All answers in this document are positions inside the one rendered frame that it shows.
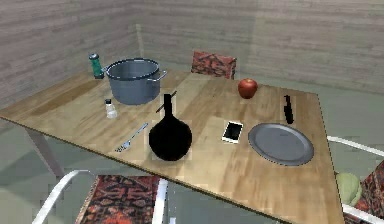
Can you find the thin dark pencil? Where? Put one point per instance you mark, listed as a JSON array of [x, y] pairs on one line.
[[173, 94]]

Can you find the white smartphone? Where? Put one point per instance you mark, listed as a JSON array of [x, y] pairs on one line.
[[232, 131]]

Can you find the red apple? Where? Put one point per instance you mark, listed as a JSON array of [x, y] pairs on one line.
[[247, 87]]

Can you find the wooden dining table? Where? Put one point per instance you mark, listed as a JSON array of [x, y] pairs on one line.
[[213, 173]]

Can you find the large grey metal pot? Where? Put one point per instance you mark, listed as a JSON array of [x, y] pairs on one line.
[[135, 80]]

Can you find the silver fork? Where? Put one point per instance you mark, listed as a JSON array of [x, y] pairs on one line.
[[131, 137]]

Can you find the clear salt shaker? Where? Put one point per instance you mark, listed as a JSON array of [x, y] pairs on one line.
[[110, 109]]

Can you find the grey round plate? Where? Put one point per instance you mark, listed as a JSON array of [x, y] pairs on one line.
[[280, 144]]

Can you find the black knife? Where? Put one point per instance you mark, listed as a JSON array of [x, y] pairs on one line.
[[288, 110]]

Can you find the green lettuce head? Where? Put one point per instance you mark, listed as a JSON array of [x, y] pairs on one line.
[[348, 188]]

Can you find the red patterned white-frame chair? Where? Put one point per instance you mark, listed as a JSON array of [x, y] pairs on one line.
[[214, 64], [116, 200], [370, 186]]

